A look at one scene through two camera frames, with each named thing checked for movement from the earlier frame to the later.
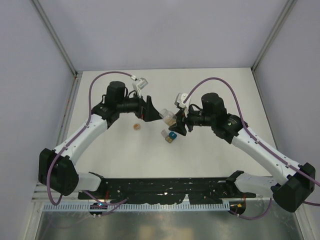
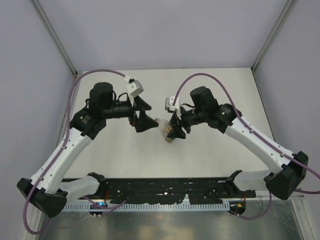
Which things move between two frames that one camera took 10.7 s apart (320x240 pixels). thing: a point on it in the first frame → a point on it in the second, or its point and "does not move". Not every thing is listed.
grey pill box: [168, 139] does not move
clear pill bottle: [168, 117] → [165, 127]
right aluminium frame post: [289, 6] does not move
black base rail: [150, 190] does not move
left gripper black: [147, 112] → [144, 121]
